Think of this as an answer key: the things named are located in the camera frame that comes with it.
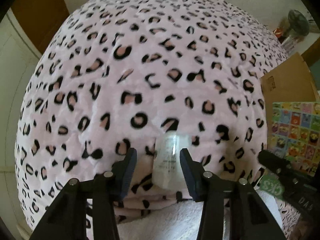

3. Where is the white cabinet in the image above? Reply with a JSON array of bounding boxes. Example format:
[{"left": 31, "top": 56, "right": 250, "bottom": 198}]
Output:
[{"left": 1, "top": 9, "right": 41, "bottom": 239}]

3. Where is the green bricks toy box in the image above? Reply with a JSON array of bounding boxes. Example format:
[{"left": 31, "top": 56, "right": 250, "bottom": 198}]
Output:
[{"left": 259, "top": 174, "right": 284, "bottom": 200}]

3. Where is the black standing fan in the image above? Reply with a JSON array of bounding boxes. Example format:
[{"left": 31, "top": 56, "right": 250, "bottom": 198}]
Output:
[{"left": 283, "top": 10, "right": 310, "bottom": 45}]

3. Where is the red snack package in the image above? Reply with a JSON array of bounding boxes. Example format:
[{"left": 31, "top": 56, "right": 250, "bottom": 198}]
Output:
[{"left": 273, "top": 28, "right": 283, "bottom": 38}]

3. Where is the pink leopard print blanket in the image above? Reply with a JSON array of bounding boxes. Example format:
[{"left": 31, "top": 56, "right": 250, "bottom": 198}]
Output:
[{"left": 15, "top": 0, "right": 287, "bottom": 229}]

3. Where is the colourful cartoon sticker box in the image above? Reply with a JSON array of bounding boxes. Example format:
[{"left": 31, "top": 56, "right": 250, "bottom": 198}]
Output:
[{"left": 269, "top": 102, "right": 320, "bottom": 177}]

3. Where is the brown cardboard box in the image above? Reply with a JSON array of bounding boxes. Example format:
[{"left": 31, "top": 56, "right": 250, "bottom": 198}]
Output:
[{"left": 260, "top": 53, "right": 319, "bottom": 139}]

